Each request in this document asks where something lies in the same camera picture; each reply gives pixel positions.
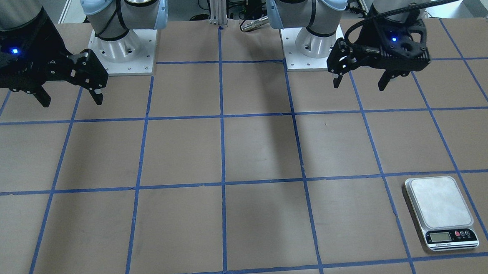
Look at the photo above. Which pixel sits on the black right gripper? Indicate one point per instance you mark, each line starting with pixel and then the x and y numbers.
pixel 49 38

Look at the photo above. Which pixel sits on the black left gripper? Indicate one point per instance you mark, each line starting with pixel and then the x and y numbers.
pixel 368 36

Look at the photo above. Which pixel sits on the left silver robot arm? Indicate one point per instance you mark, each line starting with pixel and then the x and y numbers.
pixel 322 17

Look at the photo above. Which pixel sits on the silver digital kitchen scale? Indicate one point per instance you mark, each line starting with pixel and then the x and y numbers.
pixel 444 219

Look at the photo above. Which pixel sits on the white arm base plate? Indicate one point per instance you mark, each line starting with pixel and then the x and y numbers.
pixel 306 52
pixel 134 54

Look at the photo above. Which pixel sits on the aluminium frame post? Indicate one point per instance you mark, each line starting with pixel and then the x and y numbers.
pixel 218 14

